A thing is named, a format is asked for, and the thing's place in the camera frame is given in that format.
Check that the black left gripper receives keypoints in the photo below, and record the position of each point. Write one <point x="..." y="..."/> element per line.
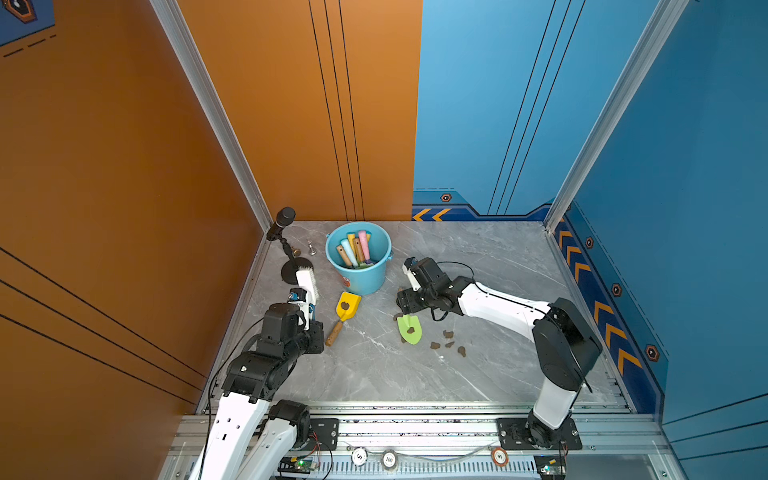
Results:
<point x="315" y="330"/>

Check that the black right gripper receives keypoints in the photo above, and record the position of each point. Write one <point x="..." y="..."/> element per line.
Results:
<point x="406" y="297"/>

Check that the green trowel wooden handle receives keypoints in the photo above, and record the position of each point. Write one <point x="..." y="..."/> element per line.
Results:
<point x="344" y="256"/>
<point x="409" y="328"/>

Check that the yellow trowel wooden handle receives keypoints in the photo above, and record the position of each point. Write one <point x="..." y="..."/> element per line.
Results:
<point x="346" y="309"/>

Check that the white cleaning brush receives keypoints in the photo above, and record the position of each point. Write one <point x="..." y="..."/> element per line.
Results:
<point x="306" y="280"/>

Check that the green trowel brown handle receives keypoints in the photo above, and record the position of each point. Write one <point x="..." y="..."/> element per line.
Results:
<point x="359" y="254"/>

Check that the light blue trowel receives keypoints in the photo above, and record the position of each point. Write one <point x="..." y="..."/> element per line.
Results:
<point x="351" y="259"/>

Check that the purple trowel pink handle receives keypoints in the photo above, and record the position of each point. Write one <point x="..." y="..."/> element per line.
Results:
<point x="360" y="234"/>

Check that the lime trowel yellow handle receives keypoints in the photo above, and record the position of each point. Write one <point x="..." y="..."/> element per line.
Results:
<point x="351" y="239"/>

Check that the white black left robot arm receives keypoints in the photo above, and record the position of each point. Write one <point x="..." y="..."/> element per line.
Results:
<point x="250" y="433"/>

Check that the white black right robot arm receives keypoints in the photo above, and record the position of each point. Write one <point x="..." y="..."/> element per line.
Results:
<point x="567" y="347"/>

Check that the light blue plastic bucket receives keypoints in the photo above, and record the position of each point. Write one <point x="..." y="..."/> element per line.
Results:
<point x="367" y="278"/>

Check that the black microphone on stand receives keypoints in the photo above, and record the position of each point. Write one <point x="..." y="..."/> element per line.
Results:
<point x="284" y="218"/>

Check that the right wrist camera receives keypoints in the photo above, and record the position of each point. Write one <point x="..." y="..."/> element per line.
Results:
<point x="408" y="263"/>

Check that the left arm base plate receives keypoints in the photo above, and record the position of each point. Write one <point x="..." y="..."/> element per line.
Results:
<point x="315" y="433"/>

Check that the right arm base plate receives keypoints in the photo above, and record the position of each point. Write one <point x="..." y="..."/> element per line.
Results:
<point x="531" y="434"/>

